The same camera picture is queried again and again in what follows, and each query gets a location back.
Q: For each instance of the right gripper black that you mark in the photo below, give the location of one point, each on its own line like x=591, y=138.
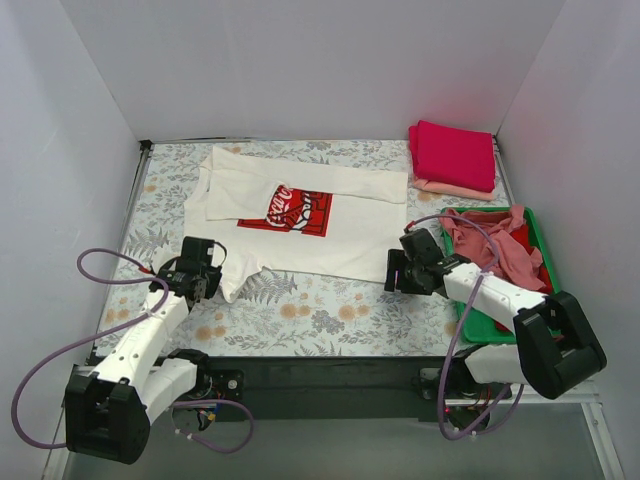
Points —
x=395, y=272

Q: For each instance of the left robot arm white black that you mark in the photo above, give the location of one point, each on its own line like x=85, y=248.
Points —
x=110, y=411

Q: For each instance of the folded magenta t-shirt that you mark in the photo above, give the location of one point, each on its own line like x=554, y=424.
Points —
x=457, y=157

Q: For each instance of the folded light pink t-shirt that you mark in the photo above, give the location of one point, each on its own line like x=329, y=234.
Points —
x=452, y=190

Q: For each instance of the white Coca-Cola t-shirt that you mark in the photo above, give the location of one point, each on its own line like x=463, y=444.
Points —
x=294, y=216

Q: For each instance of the crumpled red t-shirt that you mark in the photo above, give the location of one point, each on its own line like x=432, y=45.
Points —
x=523, y=236

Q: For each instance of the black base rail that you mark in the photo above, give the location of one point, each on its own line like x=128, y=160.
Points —
x=325, y=387

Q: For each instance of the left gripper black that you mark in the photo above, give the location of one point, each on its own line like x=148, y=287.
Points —
x=211, y=282

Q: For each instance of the crumpled pink t-shirt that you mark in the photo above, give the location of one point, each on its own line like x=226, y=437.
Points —
x=514, y=265

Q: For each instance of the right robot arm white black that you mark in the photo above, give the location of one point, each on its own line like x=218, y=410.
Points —
x=555, y=347

